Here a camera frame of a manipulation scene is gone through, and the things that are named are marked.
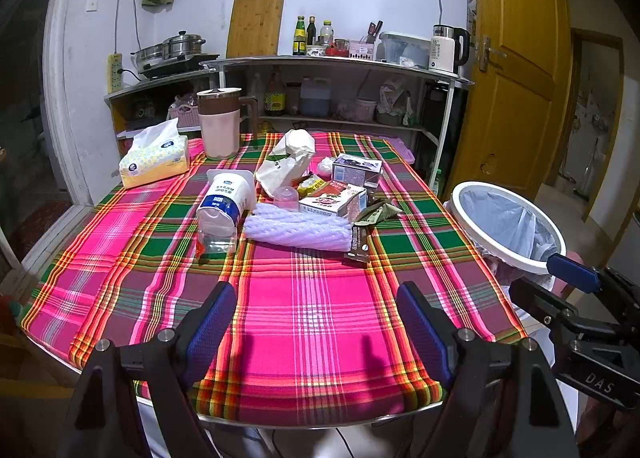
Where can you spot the yellow wooden door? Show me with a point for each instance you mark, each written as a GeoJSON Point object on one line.
{"type": "Point", "coordinates": [514, 117]}

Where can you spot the green wrapper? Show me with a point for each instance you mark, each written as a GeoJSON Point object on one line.
{"type": "Point", "coordinates": [377, 212]}

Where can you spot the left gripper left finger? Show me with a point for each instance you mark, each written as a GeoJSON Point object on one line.
{"type": "Point", "coordinates": [103, 419]}

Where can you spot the pink jug brown lid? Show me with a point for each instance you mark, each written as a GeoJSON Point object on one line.
{"type": "Point", "coordinates": [219, 112]}

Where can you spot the brown snack wrapper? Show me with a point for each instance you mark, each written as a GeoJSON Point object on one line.
{"type": "Point", "coordinates": [359, 247]}

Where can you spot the white blue yogurt tub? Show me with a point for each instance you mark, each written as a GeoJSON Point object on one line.
{"type": "Point", "coordinates": [228, 195]}

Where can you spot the green glass bottle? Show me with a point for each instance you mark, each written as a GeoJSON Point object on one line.
{"type": "Point", "coordinates": [300, 37]}

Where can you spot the white power strip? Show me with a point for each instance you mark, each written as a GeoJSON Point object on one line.
{"type": "Point", "coordinates": [114, 72]}

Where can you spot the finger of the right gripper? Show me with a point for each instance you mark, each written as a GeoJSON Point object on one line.
{"type": "Point", "coordinates": [573, 273]}

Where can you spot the wooden cutting board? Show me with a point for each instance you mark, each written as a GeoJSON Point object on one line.
{"type": "Point", "coordinates": [254, 28]}

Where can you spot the clear storage container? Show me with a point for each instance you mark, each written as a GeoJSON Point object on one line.
{"type": "Point", "coordinates": [405, 50]}

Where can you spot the pink plaid tablecloth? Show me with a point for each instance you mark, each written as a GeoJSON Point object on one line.
{"type": "Point", "coordinates": [316, 339]}

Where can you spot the clear plastic cup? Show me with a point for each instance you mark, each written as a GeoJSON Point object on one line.
{"type": "Point", "coordinates": [209, 245]}

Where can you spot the red strawberry milk carton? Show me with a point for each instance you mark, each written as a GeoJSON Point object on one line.
{"type": "Point", "coordinates": [336, 199]}

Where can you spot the white trash bin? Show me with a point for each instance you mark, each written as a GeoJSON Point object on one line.
{"type": "Point", "coordinates": [513, 236]}

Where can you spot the steel cooking pot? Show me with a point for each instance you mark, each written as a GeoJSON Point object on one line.
{"type": "Point", "coordinates": [182, 44]}

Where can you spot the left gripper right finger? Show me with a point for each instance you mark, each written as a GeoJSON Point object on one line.
{"type": "Point", "coordinates": [501, 399]}

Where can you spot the white electric kettle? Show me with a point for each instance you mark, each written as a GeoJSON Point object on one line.
{"type": "Point", "coordinates": [450, 48]}

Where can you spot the yellow snack packet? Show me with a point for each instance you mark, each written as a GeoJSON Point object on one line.
{"type": "Point", "coordinates": [309, 184]}

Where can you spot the metal kitchen shelf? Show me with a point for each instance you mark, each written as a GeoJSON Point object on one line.
{"type": "Point", "coordinates": [349, 78]}

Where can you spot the yellow tissue pack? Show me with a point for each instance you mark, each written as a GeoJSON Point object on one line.
{"type": "Point", "coordinates": [158, 152]}

